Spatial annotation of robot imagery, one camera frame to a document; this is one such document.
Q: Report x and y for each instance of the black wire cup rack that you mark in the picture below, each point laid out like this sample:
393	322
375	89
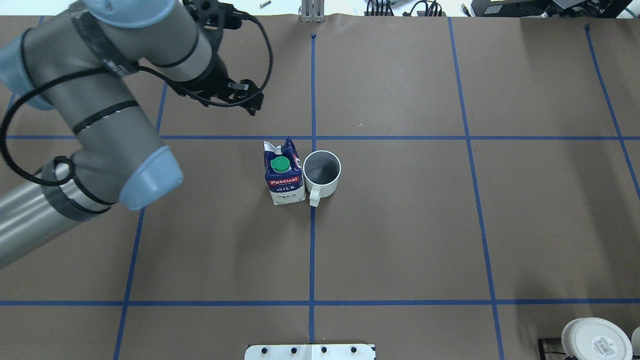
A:
550	348

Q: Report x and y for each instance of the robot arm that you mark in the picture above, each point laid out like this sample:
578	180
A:
76	63

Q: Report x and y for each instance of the white cup on rack rear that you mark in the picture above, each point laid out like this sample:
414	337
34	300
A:
635	342

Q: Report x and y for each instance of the white ceramic mug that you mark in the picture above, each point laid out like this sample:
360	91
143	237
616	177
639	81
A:
321	170

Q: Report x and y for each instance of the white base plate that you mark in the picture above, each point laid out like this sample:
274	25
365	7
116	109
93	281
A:
336	351

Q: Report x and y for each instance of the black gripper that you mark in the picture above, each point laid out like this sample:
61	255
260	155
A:
218	83

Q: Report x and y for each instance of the blue milk carton green cap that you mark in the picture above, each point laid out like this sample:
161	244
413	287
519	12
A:
283	173

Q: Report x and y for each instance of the aluminium frame post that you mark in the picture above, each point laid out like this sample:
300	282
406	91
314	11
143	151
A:
312	11

